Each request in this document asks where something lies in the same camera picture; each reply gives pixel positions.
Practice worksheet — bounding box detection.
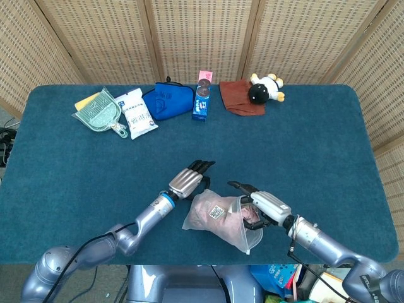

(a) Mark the blue cookie box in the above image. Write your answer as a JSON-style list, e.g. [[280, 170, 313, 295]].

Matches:
[[191, 78, 211, 122]]

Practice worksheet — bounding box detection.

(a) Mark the black white plush toy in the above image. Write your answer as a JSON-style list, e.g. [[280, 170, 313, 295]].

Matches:
[[247, 73, 286, 104]]

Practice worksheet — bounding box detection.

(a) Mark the blue floor cable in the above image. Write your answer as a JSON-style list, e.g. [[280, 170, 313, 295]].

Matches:
[[78, 266, 99, 300]]

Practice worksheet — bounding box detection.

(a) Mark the blue fabric pouch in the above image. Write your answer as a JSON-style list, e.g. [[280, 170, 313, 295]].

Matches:
[[141, 76, 196, 121]]

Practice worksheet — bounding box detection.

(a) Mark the translucent white zip bag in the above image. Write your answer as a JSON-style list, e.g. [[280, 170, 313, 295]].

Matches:
[[181, 188, 264, 256]]

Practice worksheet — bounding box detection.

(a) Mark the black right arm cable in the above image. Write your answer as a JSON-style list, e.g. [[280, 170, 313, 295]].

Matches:
[[286, 214, 352, 303]]

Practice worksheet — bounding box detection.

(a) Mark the grey robot torso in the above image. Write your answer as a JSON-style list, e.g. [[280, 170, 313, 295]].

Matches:
[[126, 264, 263, 303]]

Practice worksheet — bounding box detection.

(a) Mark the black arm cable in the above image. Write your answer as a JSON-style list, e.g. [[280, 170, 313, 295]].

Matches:
[[286, 214, 352, 303], [49, 222, 137, 303]]

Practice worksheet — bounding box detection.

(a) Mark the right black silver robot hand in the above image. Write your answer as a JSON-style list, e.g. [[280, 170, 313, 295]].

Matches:
[[227, 180, 293, 230]]

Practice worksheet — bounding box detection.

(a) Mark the blue printed carton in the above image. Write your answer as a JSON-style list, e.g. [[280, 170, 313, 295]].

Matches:
[[250, 264, 299, 292]]

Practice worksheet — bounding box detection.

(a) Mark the green dustpan set in wrap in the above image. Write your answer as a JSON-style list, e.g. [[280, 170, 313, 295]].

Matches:
[[71, 87, 129, 140]]

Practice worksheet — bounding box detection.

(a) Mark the blue carpet table cover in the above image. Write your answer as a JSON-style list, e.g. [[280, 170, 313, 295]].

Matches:
[[0, 83, 399, 265]]

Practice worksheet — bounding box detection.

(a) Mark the woven wicker folding screen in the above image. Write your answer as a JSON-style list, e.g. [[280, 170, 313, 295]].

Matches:
[[0, 0, 404, 187]]

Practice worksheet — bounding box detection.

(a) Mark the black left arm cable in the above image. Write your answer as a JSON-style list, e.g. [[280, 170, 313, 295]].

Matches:
[[49, 222, 137, 303]]

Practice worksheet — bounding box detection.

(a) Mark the yellow flat pack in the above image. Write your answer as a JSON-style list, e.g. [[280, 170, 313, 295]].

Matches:
[[74, 92, 100, 112]]

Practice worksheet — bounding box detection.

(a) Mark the black cable bundle on floor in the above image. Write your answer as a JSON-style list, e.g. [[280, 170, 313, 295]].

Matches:
[[0, 117, 19, 167]]

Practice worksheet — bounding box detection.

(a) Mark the brown folded cloth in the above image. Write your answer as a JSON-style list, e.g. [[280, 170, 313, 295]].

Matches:
[[218, 79, 267, 117]]

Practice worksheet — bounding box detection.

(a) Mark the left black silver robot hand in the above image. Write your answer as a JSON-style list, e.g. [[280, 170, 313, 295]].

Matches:
[[168, 159, 217, 201]]

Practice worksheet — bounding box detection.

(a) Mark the white printed pouch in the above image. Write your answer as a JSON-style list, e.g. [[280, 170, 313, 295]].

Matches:
[[114, 87, 159, 140]]

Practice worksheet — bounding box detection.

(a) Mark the cream covered book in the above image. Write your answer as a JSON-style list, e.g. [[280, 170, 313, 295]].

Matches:
[[308, 271, 348, 303]]

